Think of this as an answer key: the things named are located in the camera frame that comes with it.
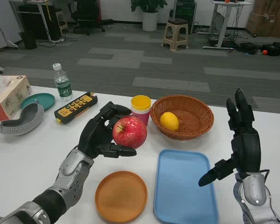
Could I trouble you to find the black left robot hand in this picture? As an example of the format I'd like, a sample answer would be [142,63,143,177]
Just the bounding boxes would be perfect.
[77,101,137,160]

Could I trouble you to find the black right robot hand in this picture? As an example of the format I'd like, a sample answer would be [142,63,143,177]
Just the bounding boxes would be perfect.
[198,88,262,188]

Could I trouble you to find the red apple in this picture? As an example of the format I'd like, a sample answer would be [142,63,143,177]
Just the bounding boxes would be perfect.
[112,116,148,150]

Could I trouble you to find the teal round plate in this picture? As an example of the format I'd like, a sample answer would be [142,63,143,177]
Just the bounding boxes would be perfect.
[20,92,56,112]

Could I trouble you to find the orange round plate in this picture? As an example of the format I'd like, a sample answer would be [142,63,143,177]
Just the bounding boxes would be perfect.
[95,171,148,224]

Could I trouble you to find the yellow black remote controller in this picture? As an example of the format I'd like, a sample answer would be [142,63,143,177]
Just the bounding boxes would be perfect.
[54,91,98,125]

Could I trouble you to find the clear plastic water bottle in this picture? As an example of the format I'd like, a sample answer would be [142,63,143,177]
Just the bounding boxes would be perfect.
[52,63,74,102]

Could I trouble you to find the yellow plastic cup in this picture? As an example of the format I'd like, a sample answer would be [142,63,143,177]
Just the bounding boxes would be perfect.
[131,95,152,112]

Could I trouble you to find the white plastic cup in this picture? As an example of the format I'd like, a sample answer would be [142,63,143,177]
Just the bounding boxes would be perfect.
[131,108,151,115]

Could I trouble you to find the gray curved woven tray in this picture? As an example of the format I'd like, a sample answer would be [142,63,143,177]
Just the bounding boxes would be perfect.
[0,102,45,137]

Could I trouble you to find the brown wicker basket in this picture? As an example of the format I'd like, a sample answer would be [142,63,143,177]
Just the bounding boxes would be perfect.
[150,94,215,141]

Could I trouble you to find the blue rectangular tray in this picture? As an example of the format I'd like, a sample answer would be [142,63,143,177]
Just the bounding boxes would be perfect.
[153,149,219,224]

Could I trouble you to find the yellow lemon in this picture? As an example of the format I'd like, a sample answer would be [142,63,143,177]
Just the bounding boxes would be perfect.
[160,112,180,132]

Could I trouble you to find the beige cardboard tissue box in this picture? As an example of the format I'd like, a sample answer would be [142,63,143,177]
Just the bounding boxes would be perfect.
[0,75,32,122]

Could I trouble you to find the small black bag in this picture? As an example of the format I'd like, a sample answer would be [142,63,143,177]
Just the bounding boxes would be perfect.
[237,42,259,55]

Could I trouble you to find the large black bag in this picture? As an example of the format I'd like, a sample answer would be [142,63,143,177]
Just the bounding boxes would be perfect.
[261,42,280,57]

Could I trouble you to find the black waste bin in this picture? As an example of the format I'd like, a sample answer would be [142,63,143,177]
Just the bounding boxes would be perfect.
[22,29,38,50]

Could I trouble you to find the black office chair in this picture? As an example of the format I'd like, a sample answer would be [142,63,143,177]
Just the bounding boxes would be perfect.
[69,0,114,36]

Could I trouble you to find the white plant pot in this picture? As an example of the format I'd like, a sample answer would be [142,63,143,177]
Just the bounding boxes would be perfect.
[141,11,159,32]

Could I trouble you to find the white standing desk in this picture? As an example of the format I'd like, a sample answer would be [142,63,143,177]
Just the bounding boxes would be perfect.
[202,0,253,50]

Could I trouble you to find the white desk with cabinet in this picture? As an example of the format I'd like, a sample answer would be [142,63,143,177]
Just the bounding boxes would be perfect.
[9,0,62,44]

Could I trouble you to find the brown cardboard boxes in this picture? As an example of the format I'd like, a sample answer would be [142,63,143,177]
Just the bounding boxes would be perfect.
[245,0,280,38]

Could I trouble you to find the beige plastic stool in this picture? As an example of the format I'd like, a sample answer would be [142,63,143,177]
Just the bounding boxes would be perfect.
[162,19,190,52]

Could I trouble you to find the green potted plant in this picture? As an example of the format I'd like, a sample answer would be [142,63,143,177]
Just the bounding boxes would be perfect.
[130,0,168,14]

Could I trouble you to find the black equipment cabinet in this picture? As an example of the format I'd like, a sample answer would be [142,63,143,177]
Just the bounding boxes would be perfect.
[174,0,197,35]

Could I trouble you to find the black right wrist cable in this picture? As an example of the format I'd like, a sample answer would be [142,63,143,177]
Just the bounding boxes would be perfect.
[259,168,271,185]

